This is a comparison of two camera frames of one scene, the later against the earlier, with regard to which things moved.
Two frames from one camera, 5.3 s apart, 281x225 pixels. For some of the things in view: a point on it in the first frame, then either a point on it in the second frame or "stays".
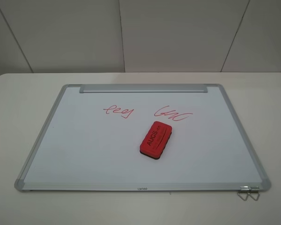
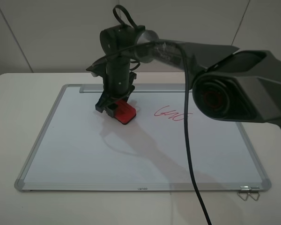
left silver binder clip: [244, 189] stays
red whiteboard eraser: [155, 140] to [123, 112]
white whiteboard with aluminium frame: [141, 138] stays
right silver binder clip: [255, 189] stays
